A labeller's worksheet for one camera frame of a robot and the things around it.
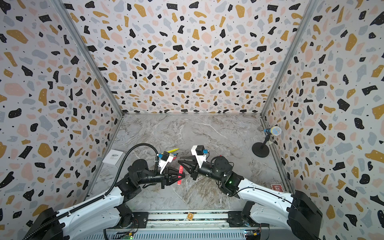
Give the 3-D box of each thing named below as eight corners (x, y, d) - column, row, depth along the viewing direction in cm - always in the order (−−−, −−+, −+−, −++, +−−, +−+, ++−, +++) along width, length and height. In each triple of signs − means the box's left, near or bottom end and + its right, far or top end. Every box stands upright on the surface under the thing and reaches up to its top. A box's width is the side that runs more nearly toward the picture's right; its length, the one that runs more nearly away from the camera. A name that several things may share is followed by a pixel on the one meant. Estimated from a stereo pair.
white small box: (106, 165, 96) (101, 161, 91) (114, 153, 101) (110, 148, 97) (121, 169, 94) (116, 165, 89) (128, 157, 99) (125, 152, 95)
